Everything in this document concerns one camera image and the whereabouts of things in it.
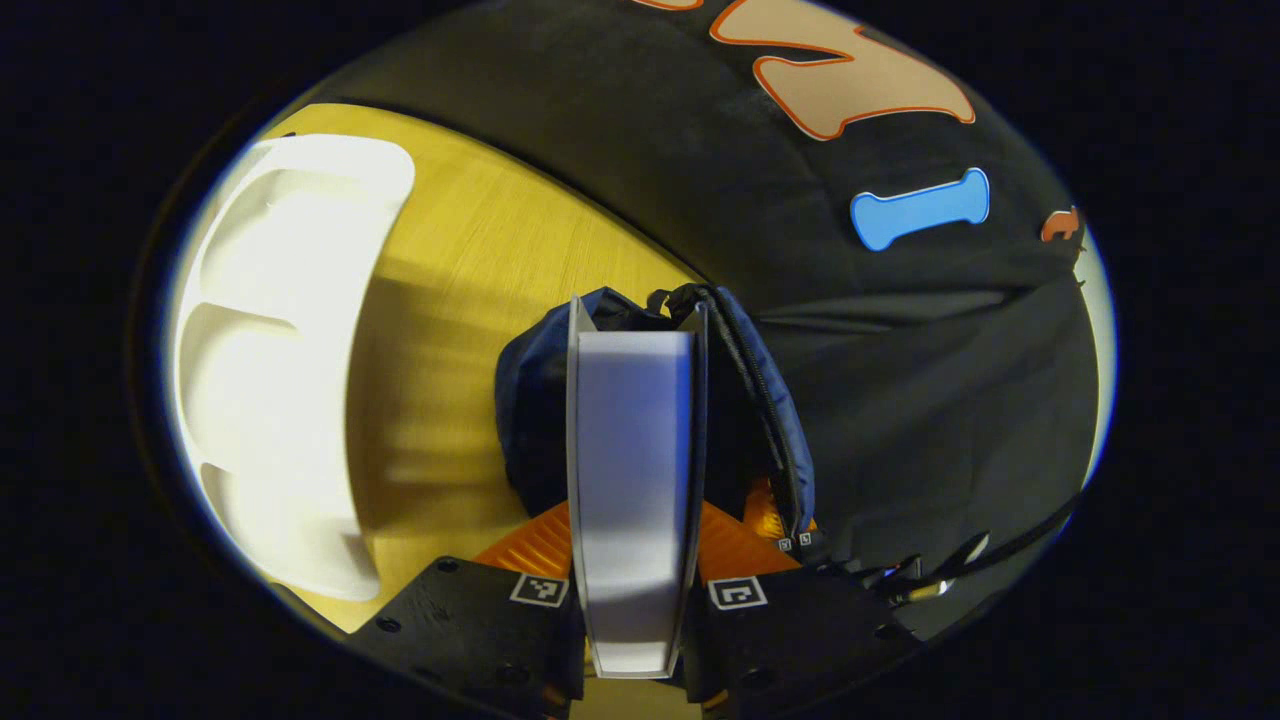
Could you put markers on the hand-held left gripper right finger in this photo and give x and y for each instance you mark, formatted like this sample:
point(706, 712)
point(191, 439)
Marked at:
point(800, 630)

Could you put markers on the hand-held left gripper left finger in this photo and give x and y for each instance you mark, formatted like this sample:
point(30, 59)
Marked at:
point(470, 630)

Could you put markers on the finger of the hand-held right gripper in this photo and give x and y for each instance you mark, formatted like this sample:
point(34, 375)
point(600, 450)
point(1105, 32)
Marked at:
point(808, 535)
point(768, 515)

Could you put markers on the black book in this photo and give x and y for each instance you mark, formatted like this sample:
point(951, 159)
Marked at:
point(635, 480)

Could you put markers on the blue schoolbag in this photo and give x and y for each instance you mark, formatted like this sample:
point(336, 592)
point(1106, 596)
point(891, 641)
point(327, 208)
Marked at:
point(530, 400)

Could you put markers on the white bookshelf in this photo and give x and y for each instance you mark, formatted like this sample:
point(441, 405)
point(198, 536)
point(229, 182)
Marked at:
point(290, 300)

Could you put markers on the black backdrop cloth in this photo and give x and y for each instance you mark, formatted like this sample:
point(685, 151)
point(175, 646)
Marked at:
point(900, 400)

